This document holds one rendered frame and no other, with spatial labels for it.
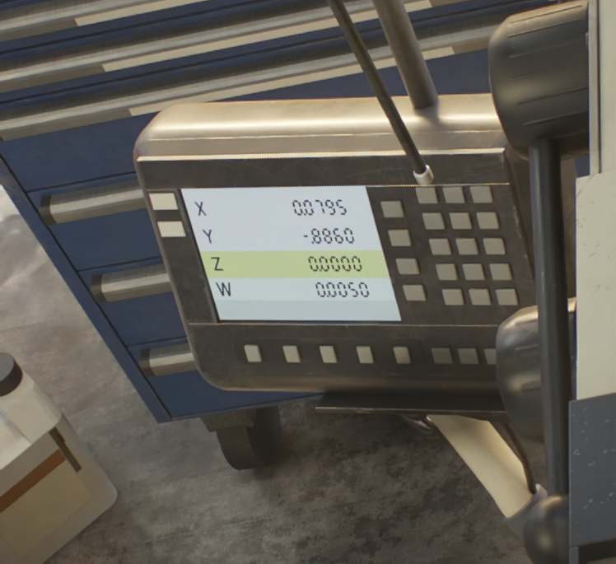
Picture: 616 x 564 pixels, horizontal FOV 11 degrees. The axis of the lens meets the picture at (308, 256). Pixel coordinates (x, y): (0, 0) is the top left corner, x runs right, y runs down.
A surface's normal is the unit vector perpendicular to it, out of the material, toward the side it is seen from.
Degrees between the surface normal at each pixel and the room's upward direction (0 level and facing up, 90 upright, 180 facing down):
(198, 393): 90
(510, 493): 54
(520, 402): 62
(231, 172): 71
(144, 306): 90
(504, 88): 48
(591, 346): 0
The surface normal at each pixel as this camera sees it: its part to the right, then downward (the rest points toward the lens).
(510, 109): -0.64, 0.32
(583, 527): -0.36, -0.64
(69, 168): -0.11, 0.76
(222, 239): -0.40, 0.52
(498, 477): -0.18, 0.18
